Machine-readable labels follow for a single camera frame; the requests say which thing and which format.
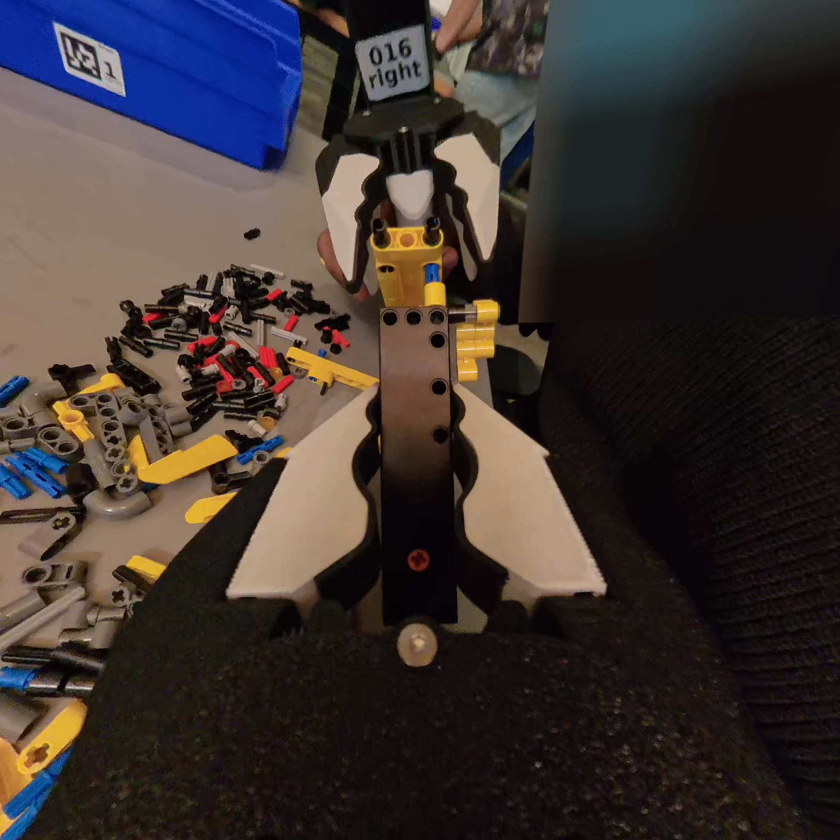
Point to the blue plastic storage bin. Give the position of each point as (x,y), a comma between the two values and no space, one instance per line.
(197,65)

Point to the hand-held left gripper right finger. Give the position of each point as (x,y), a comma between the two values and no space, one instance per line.
(525,518)

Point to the person's black knit sweater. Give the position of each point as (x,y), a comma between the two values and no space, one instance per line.
(722,459)

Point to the yellow technic panel with pins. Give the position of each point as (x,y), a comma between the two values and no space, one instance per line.
(397,262)

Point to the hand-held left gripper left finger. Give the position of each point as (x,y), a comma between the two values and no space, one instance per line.
(308,512)

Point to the pile of grey yellow pieces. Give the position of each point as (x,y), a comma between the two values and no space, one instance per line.
(105,433)

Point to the yellow angled technic beam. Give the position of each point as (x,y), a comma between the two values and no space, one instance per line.
(328,369)

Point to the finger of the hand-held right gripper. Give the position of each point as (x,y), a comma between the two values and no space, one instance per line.
(344,203)
(476,190)

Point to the person's right hand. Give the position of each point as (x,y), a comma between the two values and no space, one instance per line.
(331,259)

